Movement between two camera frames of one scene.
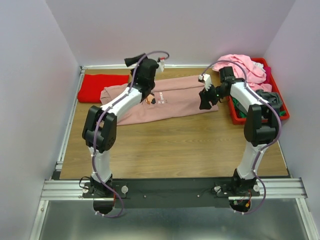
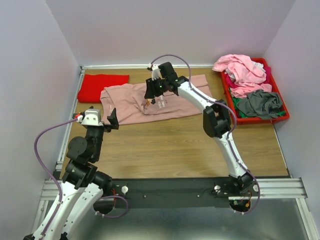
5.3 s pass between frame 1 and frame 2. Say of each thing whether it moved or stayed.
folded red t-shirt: stayed
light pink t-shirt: stayed
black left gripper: moved
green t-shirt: stayed
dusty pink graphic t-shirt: moved
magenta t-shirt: stayed
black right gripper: moved
